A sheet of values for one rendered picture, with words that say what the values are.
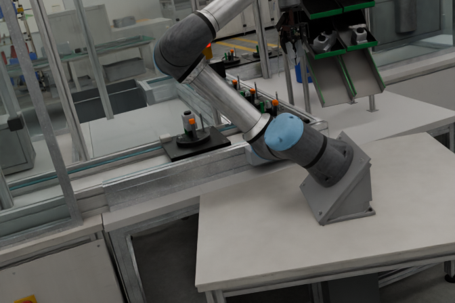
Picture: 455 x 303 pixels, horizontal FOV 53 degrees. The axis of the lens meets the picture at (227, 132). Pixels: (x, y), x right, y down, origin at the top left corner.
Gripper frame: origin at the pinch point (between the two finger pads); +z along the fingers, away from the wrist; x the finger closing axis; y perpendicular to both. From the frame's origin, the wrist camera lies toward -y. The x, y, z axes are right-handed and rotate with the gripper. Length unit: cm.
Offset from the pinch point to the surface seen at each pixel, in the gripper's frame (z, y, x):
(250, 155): 28.9, 4.0, -24.1
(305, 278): 43, 59, -32
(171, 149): 26, -18, -49
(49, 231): 36, 1, -98
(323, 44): -0.9, -11.6, 18.7
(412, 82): 46, -67, 105
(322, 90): 18.8, -16.2, 18.6
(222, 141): 26.3, -10.2, -29.9
